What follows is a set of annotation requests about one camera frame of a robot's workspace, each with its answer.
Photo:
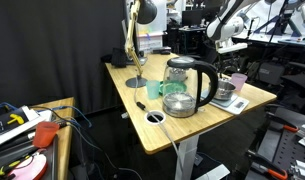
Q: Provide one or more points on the wooden side table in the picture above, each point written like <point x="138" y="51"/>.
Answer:
<point x="66" y="143"/>

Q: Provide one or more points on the black office chair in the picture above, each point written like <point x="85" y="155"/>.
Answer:
<point x="297" y="80"/>

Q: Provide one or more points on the white desk leg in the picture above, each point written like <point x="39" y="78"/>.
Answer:
<point x="187" y="156"/>

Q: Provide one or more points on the black fabric pouch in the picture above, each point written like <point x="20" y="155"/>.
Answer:
<point x="118" y="57"/>

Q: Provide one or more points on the orange plastic cup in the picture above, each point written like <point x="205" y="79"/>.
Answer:
<point x="45" y="133"/>

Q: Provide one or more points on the green round plate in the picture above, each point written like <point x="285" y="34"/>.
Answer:
<point x="173" y="87"/>

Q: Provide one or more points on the black perforated board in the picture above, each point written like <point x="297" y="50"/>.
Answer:
<point x="285" y="150"/>

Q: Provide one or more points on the glass electric kettle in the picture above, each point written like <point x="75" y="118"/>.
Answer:
<point x="180" y="103"/>

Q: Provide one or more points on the black fabric curtain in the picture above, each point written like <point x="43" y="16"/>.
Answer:
<point x="58" y="50"/>

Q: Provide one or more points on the pink plastic cup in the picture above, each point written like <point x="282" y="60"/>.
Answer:
<point x="240" y="81"/>

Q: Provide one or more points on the silver steel pot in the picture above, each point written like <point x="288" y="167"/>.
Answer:
<point x="224" y="91"/>

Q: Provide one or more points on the yellow desk lamp grey shade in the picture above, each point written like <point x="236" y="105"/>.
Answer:
<point x="147" y="11"/>

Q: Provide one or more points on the black computer mouse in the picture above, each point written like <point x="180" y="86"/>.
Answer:
<point x="165" y="51"/>

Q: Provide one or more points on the white printed cardboard box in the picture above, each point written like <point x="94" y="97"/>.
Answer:
<point x="151" y="45"/>

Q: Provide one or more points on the white kitchen scale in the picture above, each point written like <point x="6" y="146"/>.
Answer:
<point x="238" y="106"/>

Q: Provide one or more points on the pink red round case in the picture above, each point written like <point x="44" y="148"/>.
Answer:
<point x="28" y="168"/>

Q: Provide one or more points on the teal plastic cup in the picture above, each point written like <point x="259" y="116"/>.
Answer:
<point x="153" y="90"/>

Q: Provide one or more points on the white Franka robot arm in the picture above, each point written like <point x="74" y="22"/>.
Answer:
<point x="225" y="28"/>

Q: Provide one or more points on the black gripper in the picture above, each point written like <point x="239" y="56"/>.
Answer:
<point x="226" y="60"/>

